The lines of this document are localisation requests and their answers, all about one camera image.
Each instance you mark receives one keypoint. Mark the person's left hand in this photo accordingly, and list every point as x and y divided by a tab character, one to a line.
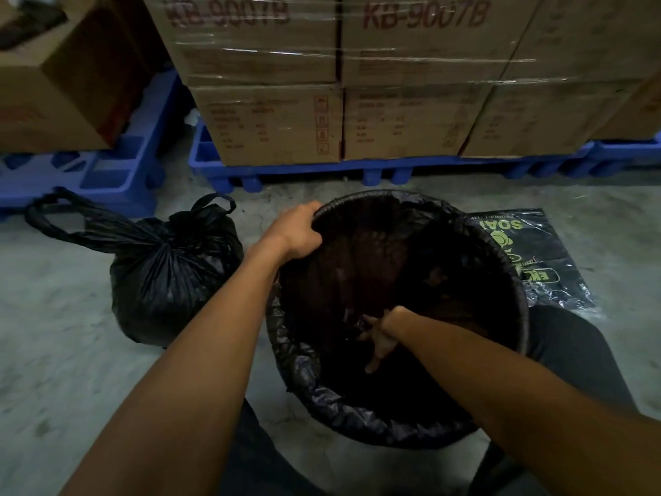
289	231

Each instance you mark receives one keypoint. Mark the person's right hand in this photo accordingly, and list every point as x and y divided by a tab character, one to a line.
388	330

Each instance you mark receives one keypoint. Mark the person's right fingers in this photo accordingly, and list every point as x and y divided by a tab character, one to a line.
374	339

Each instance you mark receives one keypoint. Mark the person's left fingers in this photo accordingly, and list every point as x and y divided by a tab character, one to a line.
311	233

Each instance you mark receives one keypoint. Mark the round black mesh trash bin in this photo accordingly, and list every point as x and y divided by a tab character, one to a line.
372	263

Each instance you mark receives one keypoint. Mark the black plastic bin liner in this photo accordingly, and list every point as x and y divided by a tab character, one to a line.
330	402

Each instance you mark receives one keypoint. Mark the person's left forearm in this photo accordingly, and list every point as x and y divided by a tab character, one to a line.
196	366

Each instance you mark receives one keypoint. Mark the person's right forearm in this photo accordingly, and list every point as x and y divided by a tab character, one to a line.
516	392

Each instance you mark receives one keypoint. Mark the tied black garbage bag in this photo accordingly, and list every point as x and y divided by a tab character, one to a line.
170	273

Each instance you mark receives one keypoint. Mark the stack of wrapped cardboard boxes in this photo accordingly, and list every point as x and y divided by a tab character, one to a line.
330	72

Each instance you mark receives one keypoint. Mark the person's left leg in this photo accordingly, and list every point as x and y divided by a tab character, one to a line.
258	454

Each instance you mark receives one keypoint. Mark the person's leg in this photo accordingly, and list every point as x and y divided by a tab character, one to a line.
258	454
573	351

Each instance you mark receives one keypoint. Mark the blue plastic pallet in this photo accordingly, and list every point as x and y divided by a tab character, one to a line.
465	167
124	165

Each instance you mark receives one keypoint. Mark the green printed garbage bag pack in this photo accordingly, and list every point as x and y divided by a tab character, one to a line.
542	253

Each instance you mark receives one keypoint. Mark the person's right leg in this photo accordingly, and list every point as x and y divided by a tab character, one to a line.
573	351

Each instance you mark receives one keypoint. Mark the open brown cardboard box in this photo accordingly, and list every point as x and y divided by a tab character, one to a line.
57	92

